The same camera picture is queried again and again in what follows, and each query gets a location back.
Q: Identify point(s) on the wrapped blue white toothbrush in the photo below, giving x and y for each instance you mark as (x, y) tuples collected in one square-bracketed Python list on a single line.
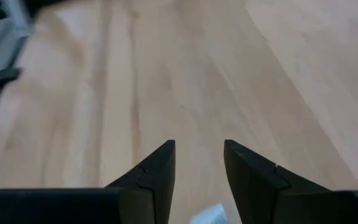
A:
[(210, 216)]

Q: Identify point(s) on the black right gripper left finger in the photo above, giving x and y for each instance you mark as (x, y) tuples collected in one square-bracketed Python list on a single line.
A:
[(148, 199)]

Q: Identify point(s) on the black table edge clamp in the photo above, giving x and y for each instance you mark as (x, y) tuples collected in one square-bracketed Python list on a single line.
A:
[(3, 79)]

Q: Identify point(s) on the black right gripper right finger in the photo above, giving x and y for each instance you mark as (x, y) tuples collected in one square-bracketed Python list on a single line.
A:
[(266, 196)]

